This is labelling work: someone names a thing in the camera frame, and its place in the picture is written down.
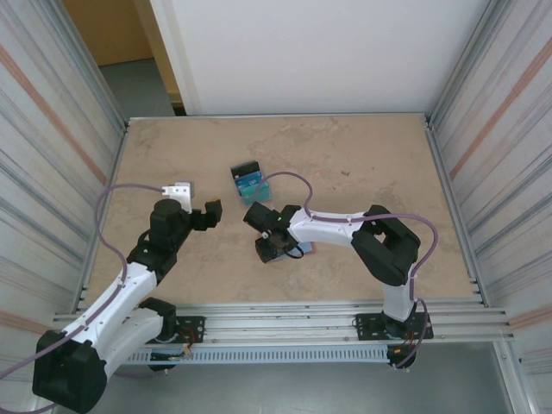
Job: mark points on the black plastic card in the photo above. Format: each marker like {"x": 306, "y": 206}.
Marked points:
{"x": 246, "y": 169}

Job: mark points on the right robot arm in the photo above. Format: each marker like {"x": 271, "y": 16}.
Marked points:
{"x": 328, "y": 224}

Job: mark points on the teal plastic card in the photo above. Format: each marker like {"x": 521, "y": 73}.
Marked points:
{"x": 259, "y": 188}
{"x": 258, "y": 198}

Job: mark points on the blue VIP card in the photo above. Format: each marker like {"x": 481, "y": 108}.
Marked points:
{"x": 249, "y": 180}

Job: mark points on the teal and black box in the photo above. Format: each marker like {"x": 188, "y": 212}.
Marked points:
{"x": 254, "y": 205}

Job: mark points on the aluminium rail frame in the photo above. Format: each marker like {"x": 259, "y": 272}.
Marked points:
{"x": 280, "y": 321}

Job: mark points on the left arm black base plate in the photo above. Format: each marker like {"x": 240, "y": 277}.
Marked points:
{"x": 192, "y": 330}

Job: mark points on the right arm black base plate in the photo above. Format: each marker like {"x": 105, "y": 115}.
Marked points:
{"x": 366, "y": 328}

